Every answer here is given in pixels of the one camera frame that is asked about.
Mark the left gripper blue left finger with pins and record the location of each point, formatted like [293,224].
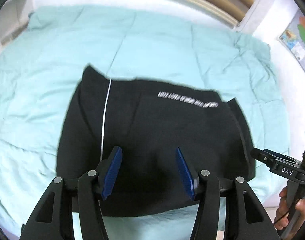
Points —
[110,171]

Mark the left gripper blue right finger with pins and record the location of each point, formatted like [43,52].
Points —
[188,174]

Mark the black hooded sweatshirt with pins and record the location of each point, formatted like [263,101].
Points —
[149,120]

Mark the light blue bed quilt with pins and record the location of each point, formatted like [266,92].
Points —
[40,69]

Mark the white bookshelf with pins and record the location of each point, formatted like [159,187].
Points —
[13,20]

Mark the colourful wall map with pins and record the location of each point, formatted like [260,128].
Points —
[293,37]

